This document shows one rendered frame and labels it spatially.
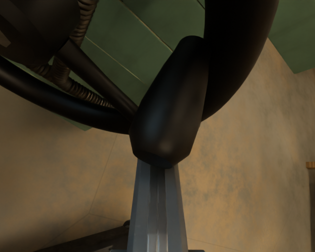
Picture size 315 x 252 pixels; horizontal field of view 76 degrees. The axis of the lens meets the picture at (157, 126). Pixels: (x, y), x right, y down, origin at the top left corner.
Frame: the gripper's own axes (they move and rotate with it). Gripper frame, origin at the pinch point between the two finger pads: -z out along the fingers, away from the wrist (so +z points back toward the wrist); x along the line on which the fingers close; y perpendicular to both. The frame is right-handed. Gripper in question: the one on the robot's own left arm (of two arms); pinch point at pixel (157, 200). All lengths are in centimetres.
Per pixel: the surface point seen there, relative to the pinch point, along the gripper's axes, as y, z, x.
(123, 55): -6.9, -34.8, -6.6
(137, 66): -9.1, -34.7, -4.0
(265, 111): -111, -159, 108
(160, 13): 1.7, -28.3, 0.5
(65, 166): -61, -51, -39
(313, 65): -3.5, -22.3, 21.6
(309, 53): -1.8, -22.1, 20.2
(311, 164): -176, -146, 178
